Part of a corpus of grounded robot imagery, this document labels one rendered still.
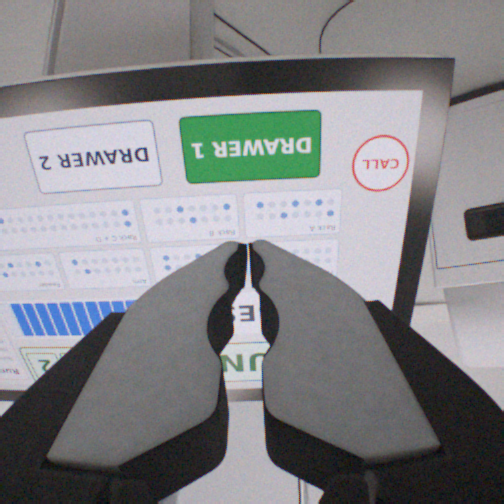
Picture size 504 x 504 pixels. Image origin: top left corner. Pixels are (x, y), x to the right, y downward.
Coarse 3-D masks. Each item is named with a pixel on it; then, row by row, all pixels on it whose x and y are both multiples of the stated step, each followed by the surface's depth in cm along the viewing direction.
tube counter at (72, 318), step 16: (0, 304) 32; (16, 304) 32; (32, 304) 32; (48, 304) 32; (64, 304) 32; (80, 304) 32; (96, 304) 32; (112, 304) 32; (128, 304) 32; (16, 320) 33; (32, 320) 33; (48, 320) 33; (64, 320) 33; (80, 320) 33; (96, 320) 33; (16, 336) 34; (32, 336) 34; (48, 336) 34; (64, 336) 34; (80, 336) 34
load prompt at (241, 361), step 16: (32, 352) 35; (48, 352) 35; (64, 352) 35; (224, 352) 35; (240, 352) 35; (256, 352) 35; (32, 368) 36; (48, 368) 36; (224, 368) 36; (240, 368) 36; (256, 368) 36
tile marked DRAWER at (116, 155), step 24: (144, 120) 24; (48, 144) 25; (72, 144) 25; (96, 144) 25; (120, 144) 25; (144, 144) 25; (48, 168) 26; (72, 168) 26; (96, 168) 26; (120, 168) 26; (144, 168) 26; (48, 192) 27; (72, 192) 27
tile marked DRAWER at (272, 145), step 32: (192, 128) 25; (224, 128) 25; (256, 128) 25; (288, 128) 25; (320, 128) 25; (192, 160) 26; (224, 160) 26; (256, 160) 26; (288, 160) 26; (320, 160) 26
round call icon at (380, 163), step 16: (352, 144) 25; (368, 144) 25; (384, 144) 25; (400, 144) 25; (352, 160) 26; (368, 160) 26; (384, 160) 26; (400, 160) 26; (352, 176) 26; (368, 176) 26; (384, 176) 26; (400, 176) 26; (352, 192) 27; (368, 192) 27; (384, 192) 27; (400, 192) 27
